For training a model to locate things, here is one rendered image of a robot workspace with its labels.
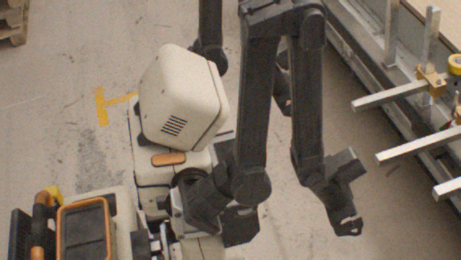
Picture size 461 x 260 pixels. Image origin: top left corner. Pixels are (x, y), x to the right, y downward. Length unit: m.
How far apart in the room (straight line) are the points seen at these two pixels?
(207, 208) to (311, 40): 0.42
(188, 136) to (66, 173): 1.98
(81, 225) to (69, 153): 1.65
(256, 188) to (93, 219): 0.63
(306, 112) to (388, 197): 1.70
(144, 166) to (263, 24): 0.47
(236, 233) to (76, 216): 0.48
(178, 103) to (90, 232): 0.57
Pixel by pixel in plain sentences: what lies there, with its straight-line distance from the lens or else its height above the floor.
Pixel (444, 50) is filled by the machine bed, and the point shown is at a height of 0.78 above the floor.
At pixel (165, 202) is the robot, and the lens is 1.16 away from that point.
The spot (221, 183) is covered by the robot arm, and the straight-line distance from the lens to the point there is 1.09.
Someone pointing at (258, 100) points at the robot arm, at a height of 1.45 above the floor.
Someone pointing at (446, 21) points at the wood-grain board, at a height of 0.90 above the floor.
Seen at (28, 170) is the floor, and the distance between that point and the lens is 3.22.
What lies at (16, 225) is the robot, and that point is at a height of 0.95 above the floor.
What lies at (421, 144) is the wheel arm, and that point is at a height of 0.86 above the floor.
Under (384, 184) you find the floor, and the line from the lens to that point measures 2.72.
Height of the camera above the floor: 2.06
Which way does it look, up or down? 43 degrees down
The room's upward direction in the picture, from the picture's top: 10 degrees counter-clockwise
